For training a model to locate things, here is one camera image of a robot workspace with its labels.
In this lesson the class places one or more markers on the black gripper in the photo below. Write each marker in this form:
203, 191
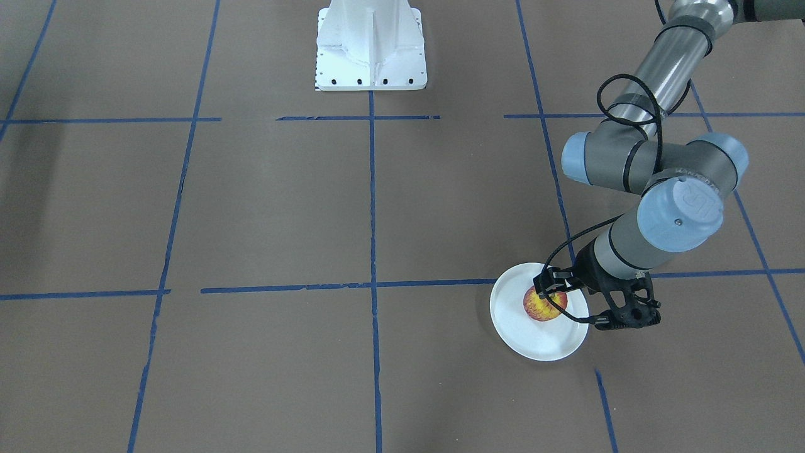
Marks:
585, 269

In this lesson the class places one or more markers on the red yellow apple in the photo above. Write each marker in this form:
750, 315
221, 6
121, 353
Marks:
541, 309

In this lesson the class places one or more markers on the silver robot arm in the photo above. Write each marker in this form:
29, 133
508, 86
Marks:
682, 187

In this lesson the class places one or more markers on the white plate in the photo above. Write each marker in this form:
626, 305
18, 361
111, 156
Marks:
532, 326

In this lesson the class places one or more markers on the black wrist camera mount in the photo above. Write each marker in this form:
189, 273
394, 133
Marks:
631, 304

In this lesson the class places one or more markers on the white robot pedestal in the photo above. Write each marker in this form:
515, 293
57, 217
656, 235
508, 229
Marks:
370, 45

